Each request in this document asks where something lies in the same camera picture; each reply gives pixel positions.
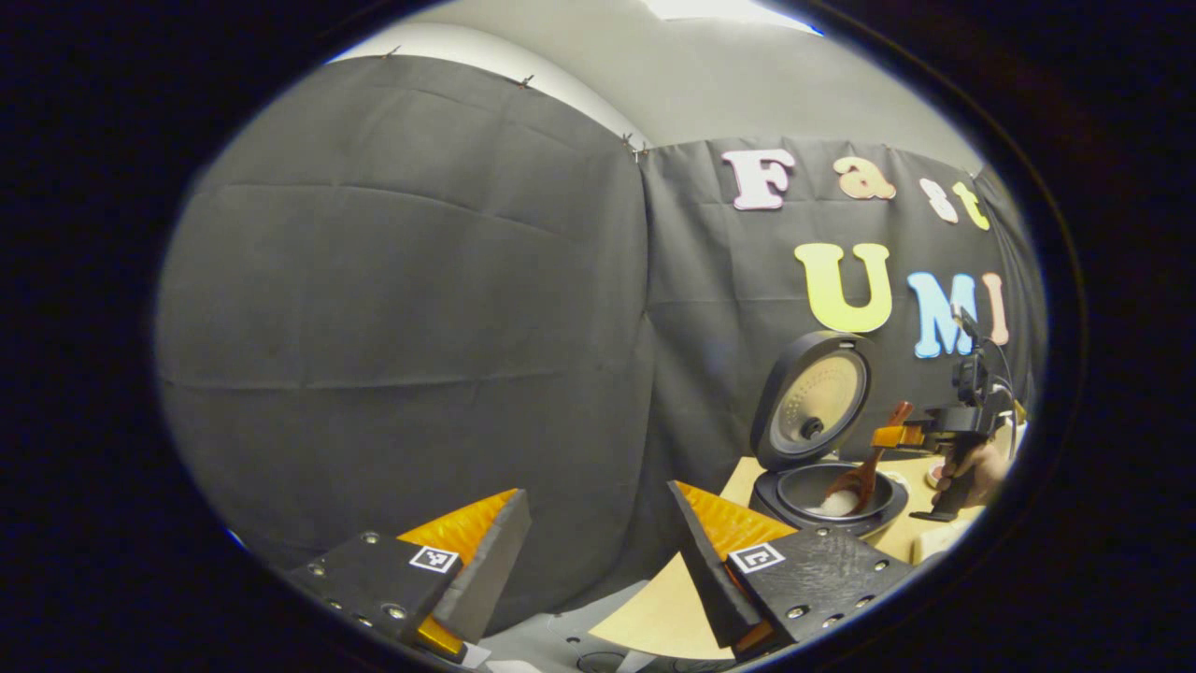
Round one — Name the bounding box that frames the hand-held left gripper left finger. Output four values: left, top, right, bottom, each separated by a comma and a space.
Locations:
285, 488, 532, 665

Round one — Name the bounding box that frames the brown wooden spoon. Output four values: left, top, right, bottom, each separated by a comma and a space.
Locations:
822, 401, 915, 515

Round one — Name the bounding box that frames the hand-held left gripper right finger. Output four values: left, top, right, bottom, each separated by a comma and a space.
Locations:
663, 481, 921, 663

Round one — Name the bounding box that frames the large ceiling light panel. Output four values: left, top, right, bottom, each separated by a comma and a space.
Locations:
645, 0, 823, 36

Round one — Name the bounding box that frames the dark grey rice cooker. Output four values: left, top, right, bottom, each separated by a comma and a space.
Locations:
747, 330, 910, 543

